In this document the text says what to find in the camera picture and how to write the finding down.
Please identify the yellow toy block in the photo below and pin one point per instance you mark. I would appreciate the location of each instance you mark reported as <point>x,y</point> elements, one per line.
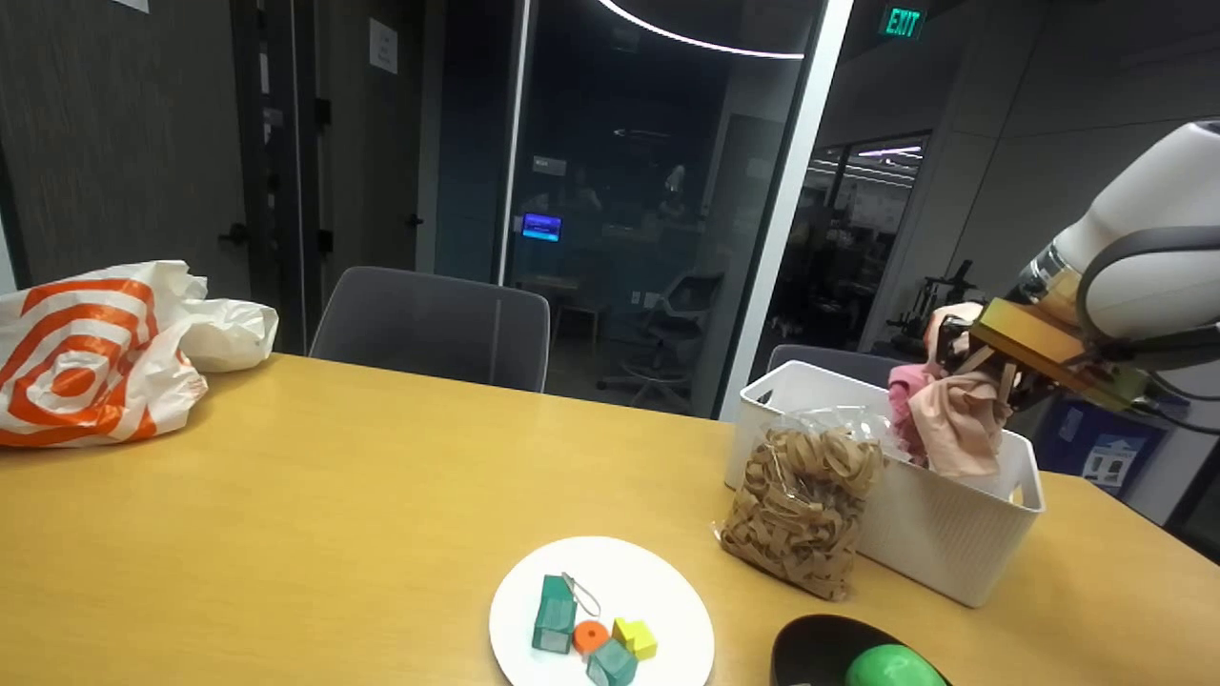
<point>636,638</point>

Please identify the orange toy bead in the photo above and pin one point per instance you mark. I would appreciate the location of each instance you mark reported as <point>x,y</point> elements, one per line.
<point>590,638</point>

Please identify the dark door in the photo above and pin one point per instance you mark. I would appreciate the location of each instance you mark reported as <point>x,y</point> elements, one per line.
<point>345,165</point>

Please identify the green toy apple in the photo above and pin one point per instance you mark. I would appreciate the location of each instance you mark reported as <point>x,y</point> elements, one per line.
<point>891,668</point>

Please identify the clear bag of pasta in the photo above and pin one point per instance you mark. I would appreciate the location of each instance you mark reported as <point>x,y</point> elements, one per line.
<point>798,509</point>

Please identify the grey chair with curved back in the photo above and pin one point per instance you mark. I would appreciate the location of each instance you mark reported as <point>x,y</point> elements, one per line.
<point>434,324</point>

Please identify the blue lit screen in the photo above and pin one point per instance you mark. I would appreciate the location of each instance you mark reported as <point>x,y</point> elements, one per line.
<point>538,226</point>

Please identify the white paper notice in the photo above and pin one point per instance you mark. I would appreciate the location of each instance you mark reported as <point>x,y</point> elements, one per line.
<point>383,46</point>

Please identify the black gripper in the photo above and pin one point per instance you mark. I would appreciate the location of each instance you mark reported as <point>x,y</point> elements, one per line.
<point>1030,385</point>

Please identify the white window frame post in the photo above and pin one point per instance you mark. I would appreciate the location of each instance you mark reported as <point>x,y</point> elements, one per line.
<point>782,215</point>

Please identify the tall teal toy block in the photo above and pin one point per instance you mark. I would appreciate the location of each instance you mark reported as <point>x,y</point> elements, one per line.
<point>556,614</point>

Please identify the white round plate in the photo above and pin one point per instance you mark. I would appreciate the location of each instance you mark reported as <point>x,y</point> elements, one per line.
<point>636,586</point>

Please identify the black bowl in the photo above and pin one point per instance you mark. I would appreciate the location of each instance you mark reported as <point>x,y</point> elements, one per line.
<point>812,652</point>

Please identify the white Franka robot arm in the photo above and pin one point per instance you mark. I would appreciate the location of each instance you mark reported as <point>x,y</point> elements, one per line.
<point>1158,215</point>

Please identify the cream shirt with orange print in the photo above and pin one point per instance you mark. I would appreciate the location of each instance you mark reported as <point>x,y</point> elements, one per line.
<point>957,424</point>

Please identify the blue bin with white label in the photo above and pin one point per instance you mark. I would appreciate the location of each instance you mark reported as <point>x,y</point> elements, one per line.
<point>1098,459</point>

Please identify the small teal toy block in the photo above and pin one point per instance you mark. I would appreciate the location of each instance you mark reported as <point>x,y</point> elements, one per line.
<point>612,666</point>

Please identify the orange and white plastic bag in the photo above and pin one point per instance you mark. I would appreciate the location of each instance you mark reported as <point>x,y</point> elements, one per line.
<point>91,356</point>

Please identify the wood and green camera mount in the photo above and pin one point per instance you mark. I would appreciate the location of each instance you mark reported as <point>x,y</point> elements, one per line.
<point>1035,337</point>

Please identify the white plastic basket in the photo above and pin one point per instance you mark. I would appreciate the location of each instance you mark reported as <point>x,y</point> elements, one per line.
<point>940,536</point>

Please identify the green exit sign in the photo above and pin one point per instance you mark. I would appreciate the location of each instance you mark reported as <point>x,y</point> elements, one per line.
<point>900,22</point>

